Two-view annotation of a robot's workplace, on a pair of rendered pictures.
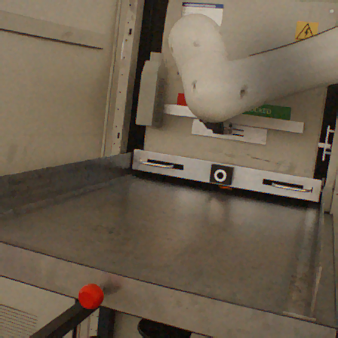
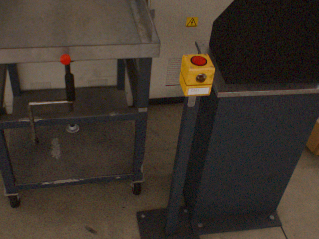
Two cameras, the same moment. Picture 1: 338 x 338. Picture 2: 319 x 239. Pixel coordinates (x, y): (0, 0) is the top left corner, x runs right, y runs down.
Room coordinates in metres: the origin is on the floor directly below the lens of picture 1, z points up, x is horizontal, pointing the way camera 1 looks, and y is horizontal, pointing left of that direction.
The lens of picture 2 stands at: (-0.50, 0.41, 1.57)
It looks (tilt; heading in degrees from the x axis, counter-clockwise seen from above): 42 degrees down; 326
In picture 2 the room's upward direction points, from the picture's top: 7 degrees clockwise
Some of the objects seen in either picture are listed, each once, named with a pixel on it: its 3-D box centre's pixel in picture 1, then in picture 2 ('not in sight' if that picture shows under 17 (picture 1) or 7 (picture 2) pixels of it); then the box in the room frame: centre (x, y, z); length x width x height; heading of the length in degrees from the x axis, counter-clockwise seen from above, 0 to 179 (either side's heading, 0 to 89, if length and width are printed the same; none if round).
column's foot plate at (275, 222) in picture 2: not in sight; (225, 190); (0.38, -0.59, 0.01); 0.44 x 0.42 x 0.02; 160
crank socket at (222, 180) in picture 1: (221, 174); not in sight; (1.26, -0.15, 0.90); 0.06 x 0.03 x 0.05; 72
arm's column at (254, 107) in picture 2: not in sight; (240, 138); (0.38, -0.59, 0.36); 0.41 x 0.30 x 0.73; 70
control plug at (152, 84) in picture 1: (152, 93); not in sight; (1.28, 0.06, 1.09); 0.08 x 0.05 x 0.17; 162
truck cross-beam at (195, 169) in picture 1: (224, 173); not in sight; (1.30, -0.16, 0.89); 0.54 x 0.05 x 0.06; 72
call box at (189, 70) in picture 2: not in sight; (196, 74); (0.30, -0.23, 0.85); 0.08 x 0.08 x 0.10; 72
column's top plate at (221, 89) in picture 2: not in sight; (262, 64); (0.38, -0.59, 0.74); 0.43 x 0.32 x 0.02; 70
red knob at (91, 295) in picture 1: (93, 293); (65, 58); (0.58, 0.08, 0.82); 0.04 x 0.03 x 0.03; 162
